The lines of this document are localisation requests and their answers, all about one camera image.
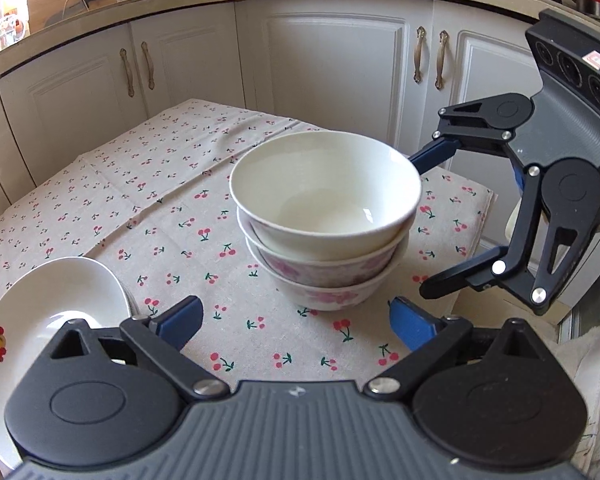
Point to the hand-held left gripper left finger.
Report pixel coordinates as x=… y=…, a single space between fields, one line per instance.
x=182 y=320

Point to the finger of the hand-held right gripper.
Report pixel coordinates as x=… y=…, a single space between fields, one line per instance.
x=435 y=152
x=455 y=277

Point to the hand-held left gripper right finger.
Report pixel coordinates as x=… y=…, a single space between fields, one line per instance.
x=410 y=322

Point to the white floral bowl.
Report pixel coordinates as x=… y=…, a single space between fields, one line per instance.
x=330 y=270
x=330 y=296
x=320 y=190

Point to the small white fruit-print plate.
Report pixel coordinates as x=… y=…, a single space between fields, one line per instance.
x=55 y=300

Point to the cherry-print tablecloth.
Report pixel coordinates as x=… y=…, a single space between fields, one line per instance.
x=155 y=200

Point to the white kitchen cabinet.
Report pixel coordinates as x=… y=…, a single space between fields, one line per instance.
x=330 y=60

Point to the glass mug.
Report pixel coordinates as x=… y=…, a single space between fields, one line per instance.
x=10 y=27

